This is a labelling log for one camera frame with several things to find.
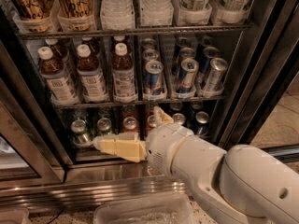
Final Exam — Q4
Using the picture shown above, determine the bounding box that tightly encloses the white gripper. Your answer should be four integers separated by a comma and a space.
93, 106, 193, 175

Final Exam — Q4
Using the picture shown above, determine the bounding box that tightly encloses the tea bottle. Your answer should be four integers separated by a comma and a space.
77, 44, 108, 103
37, 47, 78, 105
112, 43, 137, 103

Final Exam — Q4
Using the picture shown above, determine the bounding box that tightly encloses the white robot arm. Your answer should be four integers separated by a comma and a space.
93, 106, 299, 224

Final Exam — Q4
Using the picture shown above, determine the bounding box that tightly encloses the stainless steel fridge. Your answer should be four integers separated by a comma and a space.
0, 0, 299, 213

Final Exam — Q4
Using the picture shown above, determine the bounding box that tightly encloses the left clear water bottle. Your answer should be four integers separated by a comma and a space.
100, 0, 135, 31

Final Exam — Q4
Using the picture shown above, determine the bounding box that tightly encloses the clear water bottle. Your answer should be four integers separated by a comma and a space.
139, 0, 174, 27
100, 0, 135, 31

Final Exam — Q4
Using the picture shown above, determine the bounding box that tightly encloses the right clear water bottle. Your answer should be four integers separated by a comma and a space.
139, 0, 174, 27

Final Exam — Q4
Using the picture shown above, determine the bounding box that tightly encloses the left green label bottle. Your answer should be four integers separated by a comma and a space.
172, 0, 212, 26

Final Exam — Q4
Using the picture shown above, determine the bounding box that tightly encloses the green label bottle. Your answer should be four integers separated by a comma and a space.
172, 0, 212, 26
210, 0, 250, 25

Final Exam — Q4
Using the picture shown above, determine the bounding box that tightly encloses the right green label bottle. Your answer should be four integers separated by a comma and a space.
210, 0, 250, 25

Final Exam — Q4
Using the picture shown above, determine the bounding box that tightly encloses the fridge glass door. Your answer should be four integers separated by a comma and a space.
210, 0, 299, 149

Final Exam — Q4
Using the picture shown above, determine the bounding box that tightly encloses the right red soda can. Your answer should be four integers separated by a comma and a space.
146, 115, 156, 134

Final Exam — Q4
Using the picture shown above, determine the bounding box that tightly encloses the red soda can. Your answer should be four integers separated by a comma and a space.
146, 115, 156, 134
122, 117, 139, 133

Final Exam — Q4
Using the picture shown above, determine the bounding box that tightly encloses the left red soda can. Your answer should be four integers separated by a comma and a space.
122, 117, 139, 133

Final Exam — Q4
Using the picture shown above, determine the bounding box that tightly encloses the left blue soda can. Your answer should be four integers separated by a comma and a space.
172, 113, 186, 126

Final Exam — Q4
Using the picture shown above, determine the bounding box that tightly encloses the blue soda can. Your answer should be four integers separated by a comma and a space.
172, 113, 186, 126
193, 111, 209, 135

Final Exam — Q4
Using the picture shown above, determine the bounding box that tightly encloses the right green soda can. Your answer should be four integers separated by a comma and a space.
96, 118, 113, 135

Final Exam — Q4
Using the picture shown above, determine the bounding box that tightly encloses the green soda can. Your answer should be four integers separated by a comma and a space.
71, 119, 93, 147
96, 118, 113, 135

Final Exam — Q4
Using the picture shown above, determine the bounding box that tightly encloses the front left energy drink can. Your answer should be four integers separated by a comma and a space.
144, 61, 165, 100

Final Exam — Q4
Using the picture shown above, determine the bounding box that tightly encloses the energy drink can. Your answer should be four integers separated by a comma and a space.
199, 58, 228, 97
144, 61, 165, 100
172, 58, 198, 99

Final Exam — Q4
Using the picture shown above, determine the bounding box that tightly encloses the right blue soda can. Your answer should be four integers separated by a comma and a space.
193, 111, 209, 135

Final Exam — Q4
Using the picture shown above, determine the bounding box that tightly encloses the left green soda can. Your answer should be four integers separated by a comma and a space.
71, 119, 93, 147

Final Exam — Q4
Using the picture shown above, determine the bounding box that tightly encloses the front middle energy drink can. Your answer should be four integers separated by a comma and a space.
172, 58, 198, 99

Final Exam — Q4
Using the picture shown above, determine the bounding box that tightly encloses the clear plastic bin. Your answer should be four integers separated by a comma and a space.
93, 192, 195, 224

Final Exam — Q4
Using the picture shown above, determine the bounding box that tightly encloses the front right energy drink can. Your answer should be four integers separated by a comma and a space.
199, 58, 228, 97

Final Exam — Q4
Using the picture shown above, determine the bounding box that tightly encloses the right gold tall can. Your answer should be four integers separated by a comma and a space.
58, 0, 93, 31

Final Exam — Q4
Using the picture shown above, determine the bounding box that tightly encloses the gold tall can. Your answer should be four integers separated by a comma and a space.
58, 0, 93, 31
11, 0, 54, 32

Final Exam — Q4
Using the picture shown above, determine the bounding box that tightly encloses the left gold tall can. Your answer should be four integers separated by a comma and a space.
11, 0, 54, 32

